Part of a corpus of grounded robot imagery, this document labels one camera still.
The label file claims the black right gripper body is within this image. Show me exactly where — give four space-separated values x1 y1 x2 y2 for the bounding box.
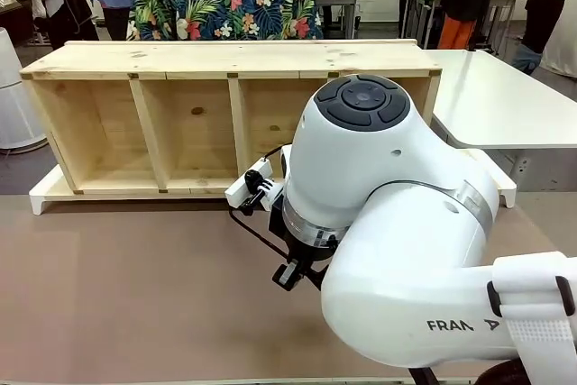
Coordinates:
269 197 338 270

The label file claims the pine wooden shelf unit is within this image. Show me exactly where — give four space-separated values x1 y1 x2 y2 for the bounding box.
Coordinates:
20 39 443 199

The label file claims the white side table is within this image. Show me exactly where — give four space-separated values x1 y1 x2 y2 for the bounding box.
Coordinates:
423 49 577 193

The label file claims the white air purifier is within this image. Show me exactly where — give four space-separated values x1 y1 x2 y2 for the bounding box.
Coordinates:
0 27 49 152

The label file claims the person in black coat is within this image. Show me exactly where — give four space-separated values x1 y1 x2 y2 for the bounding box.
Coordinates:
17 0 101 51

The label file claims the black right camera cable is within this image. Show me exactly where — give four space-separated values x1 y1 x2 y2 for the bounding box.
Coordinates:
228 147 290 261

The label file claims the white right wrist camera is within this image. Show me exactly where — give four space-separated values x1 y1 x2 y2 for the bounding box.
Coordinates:
224 158 274 217

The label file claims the black braided cable sleeve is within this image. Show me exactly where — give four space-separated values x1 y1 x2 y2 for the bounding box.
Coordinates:
408 356 527 385

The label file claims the white velcro cable strap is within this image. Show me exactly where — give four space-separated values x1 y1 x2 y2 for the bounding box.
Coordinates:
488 251 577 385

